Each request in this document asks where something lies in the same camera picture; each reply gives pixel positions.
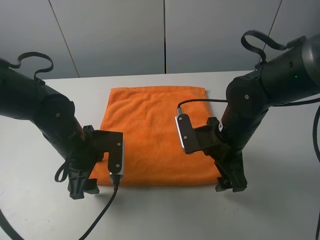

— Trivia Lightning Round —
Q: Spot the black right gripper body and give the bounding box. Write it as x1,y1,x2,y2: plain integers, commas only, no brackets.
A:
203,117,244,175

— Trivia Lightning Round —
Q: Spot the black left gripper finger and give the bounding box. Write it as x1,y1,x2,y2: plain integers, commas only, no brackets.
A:
68,169,86,200
83,178,100,195

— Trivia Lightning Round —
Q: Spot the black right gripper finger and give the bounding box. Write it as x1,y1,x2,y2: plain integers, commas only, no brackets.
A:
215,177,229,192
223,164,248,193

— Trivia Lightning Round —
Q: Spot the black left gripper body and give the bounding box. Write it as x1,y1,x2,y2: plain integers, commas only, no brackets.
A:
67,125,104,175

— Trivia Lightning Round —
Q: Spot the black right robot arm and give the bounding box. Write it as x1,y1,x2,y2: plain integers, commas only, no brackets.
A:
204,30,320,192

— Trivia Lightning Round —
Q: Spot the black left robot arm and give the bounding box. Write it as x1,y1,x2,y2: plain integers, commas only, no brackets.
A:
0,51,103,200

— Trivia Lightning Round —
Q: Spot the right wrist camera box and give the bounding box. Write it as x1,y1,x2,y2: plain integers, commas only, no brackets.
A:
175,113,206,155

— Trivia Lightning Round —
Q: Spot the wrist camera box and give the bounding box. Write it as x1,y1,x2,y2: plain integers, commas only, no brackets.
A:
93,130,125,183
175,113,206,155

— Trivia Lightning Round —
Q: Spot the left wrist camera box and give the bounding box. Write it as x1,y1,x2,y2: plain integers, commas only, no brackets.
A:
93,130,125,183

